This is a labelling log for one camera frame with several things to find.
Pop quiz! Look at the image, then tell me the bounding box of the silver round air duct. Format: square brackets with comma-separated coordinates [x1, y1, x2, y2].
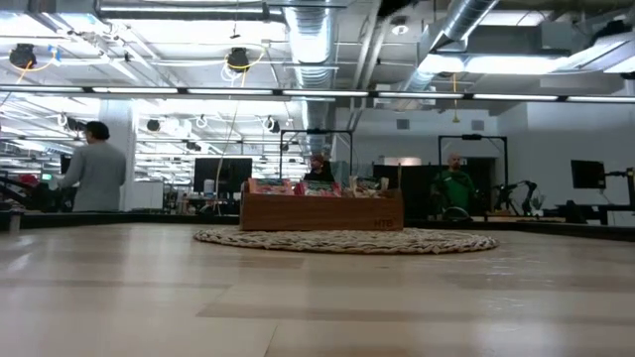
[282, 0, 341, 160]
[411, 0, 500, 93]

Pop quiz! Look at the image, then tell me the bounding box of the black camera gantry frame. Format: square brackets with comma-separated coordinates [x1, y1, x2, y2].
[279, 128, 354, 185]
[438, 133, 509, 199]

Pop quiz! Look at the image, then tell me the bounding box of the black partition panel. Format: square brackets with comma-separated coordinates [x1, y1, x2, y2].
[372, 157, 497, 219]

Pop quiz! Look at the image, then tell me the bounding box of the beige tea bag sachet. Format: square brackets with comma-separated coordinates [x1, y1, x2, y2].
[346, 174, 392, 199]

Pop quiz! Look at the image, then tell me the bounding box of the black metal table frame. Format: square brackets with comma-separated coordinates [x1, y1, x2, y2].
[0, 210, 635, 244]

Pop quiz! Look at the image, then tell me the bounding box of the black ceiling cable reel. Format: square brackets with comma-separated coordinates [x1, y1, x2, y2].
[8, 43, 39, 69]
[226, 47, 251, 73]

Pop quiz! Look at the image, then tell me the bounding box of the black wall monitor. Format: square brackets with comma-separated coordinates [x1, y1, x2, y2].
[570, 159, 606, 190]

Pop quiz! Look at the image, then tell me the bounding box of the long ceiling light strip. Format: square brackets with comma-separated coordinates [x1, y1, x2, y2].
[0, 85, 635, 104]

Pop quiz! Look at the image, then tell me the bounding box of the round woven straw placemat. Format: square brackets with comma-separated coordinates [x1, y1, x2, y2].
[191, 226, 501, 257]

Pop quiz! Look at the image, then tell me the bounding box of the round ceiling sensor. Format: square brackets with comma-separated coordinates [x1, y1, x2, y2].
[390, 15, 411, 37]

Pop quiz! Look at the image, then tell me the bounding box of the white cabinet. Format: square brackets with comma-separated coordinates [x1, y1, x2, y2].
[131, 180, 165, 210]

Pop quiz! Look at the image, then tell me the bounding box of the person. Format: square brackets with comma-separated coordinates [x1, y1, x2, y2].
[55, 120, 128, 213]
[430, 152, 477, 219]
[302, 152, 336, 183]

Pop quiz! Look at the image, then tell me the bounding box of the wooden three-compartment tray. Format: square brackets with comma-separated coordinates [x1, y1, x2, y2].
[238, 178, 405, 232]

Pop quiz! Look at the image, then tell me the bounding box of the black computer monitor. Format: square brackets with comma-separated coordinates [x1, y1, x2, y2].
[193, 157, 253, 195]

